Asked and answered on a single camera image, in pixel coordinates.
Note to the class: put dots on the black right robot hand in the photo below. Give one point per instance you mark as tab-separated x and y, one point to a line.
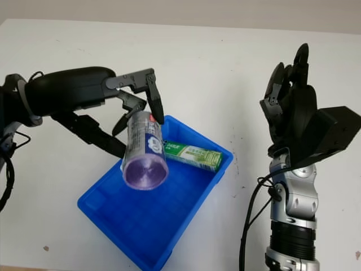
296	113

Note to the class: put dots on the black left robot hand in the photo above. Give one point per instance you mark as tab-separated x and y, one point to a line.
67	90

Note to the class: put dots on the green toothpaste box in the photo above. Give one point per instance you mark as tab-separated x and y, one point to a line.
197	155

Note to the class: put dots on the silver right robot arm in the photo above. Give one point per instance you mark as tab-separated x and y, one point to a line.
299	194

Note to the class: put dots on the blue plastic tray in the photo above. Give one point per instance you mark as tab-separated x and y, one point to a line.
146	214

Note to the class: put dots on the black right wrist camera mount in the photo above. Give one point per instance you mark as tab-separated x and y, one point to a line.
328	135

